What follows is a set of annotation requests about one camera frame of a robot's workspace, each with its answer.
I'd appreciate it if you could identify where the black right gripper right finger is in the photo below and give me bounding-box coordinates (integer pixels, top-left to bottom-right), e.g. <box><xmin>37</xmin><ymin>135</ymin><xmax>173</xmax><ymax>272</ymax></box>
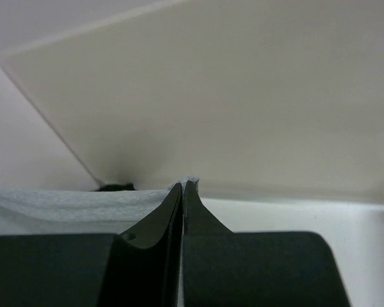
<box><xmin>182</xmin><ymin>182</ymin><xmax>350</xmax><ymax>306</ymax></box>

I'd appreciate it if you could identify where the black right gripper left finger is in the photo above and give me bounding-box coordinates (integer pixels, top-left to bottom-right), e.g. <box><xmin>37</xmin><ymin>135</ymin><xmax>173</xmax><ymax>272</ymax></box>
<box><xmin>0</xmin><ymin>184</ymin><xmax>182</xmax><ymax>306</ymax></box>

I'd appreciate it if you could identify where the grey tank top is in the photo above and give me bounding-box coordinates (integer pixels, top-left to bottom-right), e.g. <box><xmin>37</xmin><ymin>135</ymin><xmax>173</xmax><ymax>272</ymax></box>
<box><xmin>0</xmin><ymin>174</ymin><xmax>201</xmax><ymax>237</ymax></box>

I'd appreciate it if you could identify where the black folded tank top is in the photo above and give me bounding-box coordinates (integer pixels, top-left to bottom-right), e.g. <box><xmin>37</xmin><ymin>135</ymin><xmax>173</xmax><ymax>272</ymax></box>
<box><xmin>93</xmin><ymin>183</ymin><xmax>136</xmax><ymax>192</ymax></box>

